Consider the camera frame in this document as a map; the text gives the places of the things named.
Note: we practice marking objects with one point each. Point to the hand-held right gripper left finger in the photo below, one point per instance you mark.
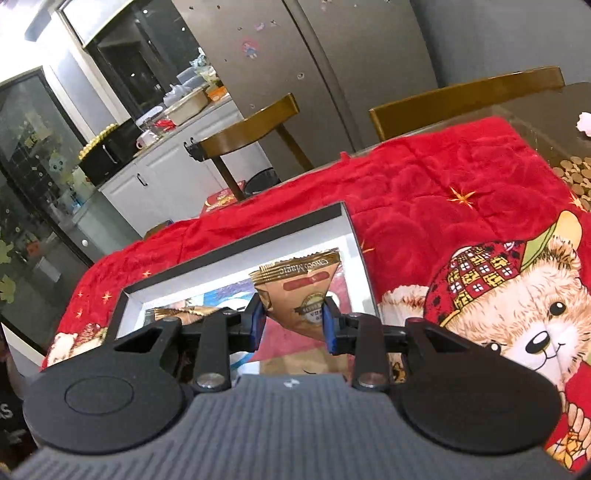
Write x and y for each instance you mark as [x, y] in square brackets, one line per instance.
[256, 323]

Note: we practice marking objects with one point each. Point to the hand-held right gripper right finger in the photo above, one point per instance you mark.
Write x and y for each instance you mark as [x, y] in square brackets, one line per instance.
[328, 327]

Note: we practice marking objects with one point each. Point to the gold triangular snack packet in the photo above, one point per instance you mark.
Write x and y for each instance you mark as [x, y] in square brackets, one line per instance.
[184, 314]
[300, 286]

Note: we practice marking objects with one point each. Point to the black shallow box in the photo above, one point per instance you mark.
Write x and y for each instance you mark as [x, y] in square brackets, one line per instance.
[231, 267]

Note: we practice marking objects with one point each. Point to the printed picture sheet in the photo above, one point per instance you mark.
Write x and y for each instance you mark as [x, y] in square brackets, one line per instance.
[295, 355]

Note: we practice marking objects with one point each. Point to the red printed box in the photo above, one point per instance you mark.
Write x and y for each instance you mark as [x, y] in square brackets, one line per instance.
[224, 201]

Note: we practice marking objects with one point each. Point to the tan cardboard box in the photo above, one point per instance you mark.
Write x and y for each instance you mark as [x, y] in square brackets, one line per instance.
[158, 230]

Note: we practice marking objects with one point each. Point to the black trash bin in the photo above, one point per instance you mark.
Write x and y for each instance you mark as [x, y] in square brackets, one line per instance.
[262, 182]

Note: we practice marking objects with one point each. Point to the red bear printed blanket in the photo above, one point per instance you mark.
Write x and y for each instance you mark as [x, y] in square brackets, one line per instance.
[438, 207]

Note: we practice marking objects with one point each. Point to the white kitchen cabinet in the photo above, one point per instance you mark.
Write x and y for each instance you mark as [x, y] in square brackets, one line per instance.
[175, 175]

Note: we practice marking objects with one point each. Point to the small black cloth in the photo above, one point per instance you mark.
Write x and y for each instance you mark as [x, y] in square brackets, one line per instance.
[195, 151]

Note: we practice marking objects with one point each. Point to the wooden chair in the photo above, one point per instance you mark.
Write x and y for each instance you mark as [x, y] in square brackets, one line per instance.
[461, 99]
[244, 127]

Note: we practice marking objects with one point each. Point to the white cup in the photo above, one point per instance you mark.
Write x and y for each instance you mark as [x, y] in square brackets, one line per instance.
[145, 139]

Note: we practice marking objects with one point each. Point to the red bag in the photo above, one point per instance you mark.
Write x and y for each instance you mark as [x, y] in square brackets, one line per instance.
[164, 123]

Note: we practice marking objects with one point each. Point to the black microwave oven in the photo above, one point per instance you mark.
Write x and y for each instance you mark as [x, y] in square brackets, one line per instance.
[111, 157]

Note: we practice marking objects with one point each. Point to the cream plastic basin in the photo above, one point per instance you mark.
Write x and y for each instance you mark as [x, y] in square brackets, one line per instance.
[187, 108]

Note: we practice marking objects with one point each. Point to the orange box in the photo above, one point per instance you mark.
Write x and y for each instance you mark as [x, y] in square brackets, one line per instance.
[217, 93]

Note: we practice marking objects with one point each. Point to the row of yellow balls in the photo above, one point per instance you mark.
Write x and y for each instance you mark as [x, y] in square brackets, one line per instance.
[99, 138]

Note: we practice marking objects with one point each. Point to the white plastic bag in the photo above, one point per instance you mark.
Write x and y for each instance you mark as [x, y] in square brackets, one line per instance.
[174, 93]

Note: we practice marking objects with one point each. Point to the steel double-door refrigerator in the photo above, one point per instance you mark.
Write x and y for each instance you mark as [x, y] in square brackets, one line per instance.
[323, 69]

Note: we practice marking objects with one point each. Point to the green and white bag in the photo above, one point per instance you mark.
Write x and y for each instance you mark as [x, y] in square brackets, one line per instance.
[205, 69]

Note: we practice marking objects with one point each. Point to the glass door with stickers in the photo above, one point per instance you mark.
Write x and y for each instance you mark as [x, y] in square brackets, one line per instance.
[37, 184]

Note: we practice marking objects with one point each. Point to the person's dark clothing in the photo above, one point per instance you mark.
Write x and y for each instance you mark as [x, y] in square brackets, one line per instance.
[14, 415]

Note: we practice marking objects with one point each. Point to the doll fridge magnet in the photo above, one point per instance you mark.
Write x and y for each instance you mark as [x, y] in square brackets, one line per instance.
[250, 48]

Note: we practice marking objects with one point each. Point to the brown beaded mat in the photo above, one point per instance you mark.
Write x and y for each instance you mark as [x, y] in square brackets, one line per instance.
[575, 177]

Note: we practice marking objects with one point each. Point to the dark kitchen window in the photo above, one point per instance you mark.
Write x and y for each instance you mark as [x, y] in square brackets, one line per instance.
[138, 55]

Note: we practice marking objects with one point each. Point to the pink and white cloth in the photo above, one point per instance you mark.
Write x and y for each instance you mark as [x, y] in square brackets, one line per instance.
[584, 123]

